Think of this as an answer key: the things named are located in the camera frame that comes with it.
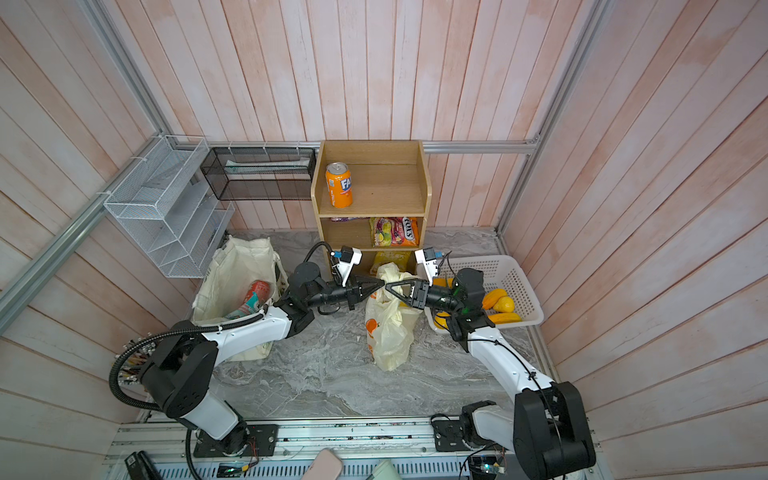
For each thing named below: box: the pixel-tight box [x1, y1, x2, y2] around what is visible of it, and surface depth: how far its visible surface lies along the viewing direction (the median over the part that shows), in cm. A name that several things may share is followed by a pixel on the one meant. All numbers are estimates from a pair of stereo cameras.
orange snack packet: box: [402, 217, 420, 247], surface depth 95 cm
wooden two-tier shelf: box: [311, 140, 432, 276], surface depth 94 cm
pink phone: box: [301, 448, 343, 480], surface depth 70 cm
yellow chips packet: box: [370, 251, 412, 275], surface depth 109 cm
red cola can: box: [243, 280, 274, 310], surface depth 98 cm
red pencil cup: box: [117, 332, 156, 385], surface depth 72 cm
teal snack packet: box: [225, 298, 259, 319], surface depth 88 cm
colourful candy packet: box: [369, 217, 404, 248], surface depth 95 cm
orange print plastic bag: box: [365, 262, 423, 371], surface depth 73 cm
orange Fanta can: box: [325, 162, 353, 209], surface depth 78 cm
